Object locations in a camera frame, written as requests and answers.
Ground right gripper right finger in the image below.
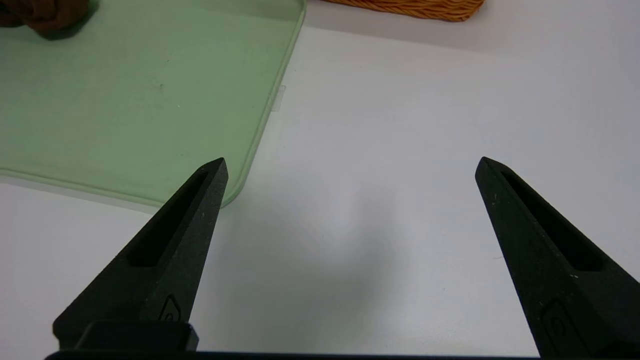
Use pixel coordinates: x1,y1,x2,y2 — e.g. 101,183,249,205
474,156,640,359

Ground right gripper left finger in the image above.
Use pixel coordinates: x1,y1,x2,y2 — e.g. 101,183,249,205
52,157,230,352

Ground brown towel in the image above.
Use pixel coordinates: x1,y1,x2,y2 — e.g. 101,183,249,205
0,0,92,39

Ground orange wicker basket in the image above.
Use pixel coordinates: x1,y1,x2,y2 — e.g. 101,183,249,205
320,0,486,23

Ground light green plastic tray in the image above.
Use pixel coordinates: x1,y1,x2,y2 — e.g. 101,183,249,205
0,0,307,209

